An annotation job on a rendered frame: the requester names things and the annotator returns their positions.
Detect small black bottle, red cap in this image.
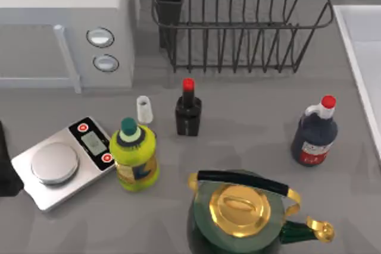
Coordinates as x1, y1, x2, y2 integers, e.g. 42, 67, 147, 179
174, 77, 202, 137

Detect yellow-green bottle with green cap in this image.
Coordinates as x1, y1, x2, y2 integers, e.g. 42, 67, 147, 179
109, 117, 161, 192

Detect small microwave oven knob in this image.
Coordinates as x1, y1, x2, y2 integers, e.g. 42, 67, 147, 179
92, 54, 120, 73

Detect large microwave oven knob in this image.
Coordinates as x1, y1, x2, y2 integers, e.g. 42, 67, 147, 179
86, 27, 115, 49

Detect green and gold kettle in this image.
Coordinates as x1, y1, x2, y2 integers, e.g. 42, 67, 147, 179
186, 170, 336, 254

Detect large dark bottle, red cap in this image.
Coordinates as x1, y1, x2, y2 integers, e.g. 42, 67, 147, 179
291, 95, 339, 167

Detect silver kitchen scale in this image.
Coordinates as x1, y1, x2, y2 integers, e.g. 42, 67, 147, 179
11, 116, 117, 212

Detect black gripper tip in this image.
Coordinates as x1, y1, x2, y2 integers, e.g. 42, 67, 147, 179
0, 120, 24, 197

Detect pale microwave oven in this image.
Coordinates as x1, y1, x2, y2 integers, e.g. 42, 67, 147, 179
0, 0, 140, 95

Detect dark wire dish rack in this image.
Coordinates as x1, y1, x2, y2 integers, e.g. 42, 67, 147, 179
150, 0, 335, 74

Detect microwave oven door handle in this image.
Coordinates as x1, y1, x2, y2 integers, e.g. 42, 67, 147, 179
53, 24, 82, 94

